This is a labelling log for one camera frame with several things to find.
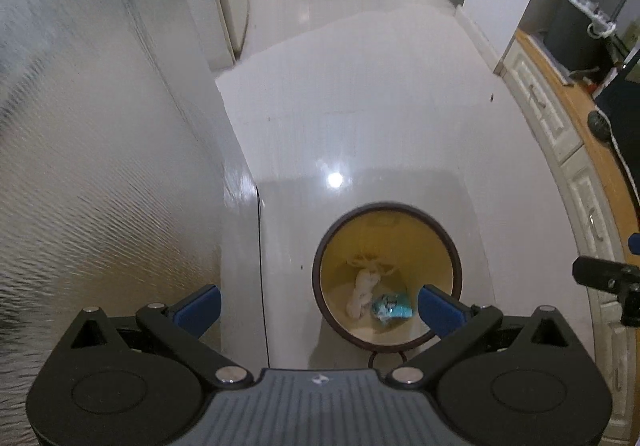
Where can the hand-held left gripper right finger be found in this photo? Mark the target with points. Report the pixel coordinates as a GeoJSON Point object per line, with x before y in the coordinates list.
{"type": "Point", "coordinates": [440, 310]}

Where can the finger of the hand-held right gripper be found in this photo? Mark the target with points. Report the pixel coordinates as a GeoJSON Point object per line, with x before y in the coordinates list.
{"type": "Point", "coordinates": [635, 244]}

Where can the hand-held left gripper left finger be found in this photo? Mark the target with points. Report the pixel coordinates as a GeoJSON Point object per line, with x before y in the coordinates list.
{"type": "Point", "coordinates": [200, 310]}

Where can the round yellow-lined trash bin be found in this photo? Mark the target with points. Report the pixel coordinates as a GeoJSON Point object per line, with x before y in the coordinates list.
{"type": "Point", "coordinates": [345, 246]}

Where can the blue snack packet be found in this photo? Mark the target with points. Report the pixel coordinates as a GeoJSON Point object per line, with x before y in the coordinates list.
{"type": "Point", "coordinates": [392, 308]}

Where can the white crumpled tissue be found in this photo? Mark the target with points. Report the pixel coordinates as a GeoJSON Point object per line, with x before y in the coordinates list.
{"type": "Point", "coordinates": [364, 286]}

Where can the dark blue cloth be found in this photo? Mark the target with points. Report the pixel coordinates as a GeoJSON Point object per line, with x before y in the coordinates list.
{"type": "Point", "coordinates": [625, 126]}

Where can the black round object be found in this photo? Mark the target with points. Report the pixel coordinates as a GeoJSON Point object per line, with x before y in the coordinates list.
{"type": "Point", "coordinates": [599, 125]}

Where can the white cabinet with wooden top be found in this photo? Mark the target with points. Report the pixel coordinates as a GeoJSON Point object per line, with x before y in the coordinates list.
{"type": "Point", "coordinates": [550, 126]}

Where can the silver foil covered table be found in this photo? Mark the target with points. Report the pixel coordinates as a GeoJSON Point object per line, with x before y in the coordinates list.
{"type": "Point", "coordinates": [100, 126]}

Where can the dark grey bin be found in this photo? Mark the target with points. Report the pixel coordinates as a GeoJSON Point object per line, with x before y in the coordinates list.
{"type": "Point", "coordinates": [565, 41]}

